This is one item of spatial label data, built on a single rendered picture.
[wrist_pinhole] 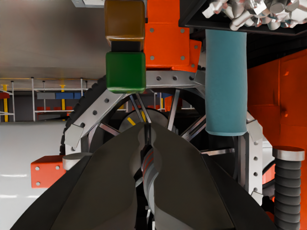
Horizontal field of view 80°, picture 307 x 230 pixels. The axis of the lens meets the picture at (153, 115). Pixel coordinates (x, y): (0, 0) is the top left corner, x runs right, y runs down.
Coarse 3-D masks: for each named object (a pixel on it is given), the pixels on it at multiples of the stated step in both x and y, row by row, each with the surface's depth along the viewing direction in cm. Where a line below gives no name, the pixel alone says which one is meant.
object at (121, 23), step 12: (108, 0) 18; (120, 0) 18; (132, 0) 18; (108, 12) 18; (120, 12) 18; (132, 12) 18; (144, 12) 18; (108, 24) 18; (120, 24) 18; (132, 24) 18; (144, 24) 18; (108, 36) 18; (120, 36) 18; (132, 36) 18; (144, 36) 18
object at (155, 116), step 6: (132, 114) 104; (150, 114) 105; (156, 114) 105; (126, 120) 104; (132, 120) 104; (138, 120) 105; (156, 120) 106; (162, 120) 106; (120, 126) 104; (126, 126) 104
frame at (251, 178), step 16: (160, 80) 49; (176, 80) 49; (192, 80) 50; (112, 96) 48; (96, 112) 54; (80, 128) 48; (256, 128) 51; (80, 144) 48; (240, 144) 56; (256, 144) 53; (240, 160) 57; (256, 160) 52; (240, 176) 57; (256, 176) 52; (256, 192) 52
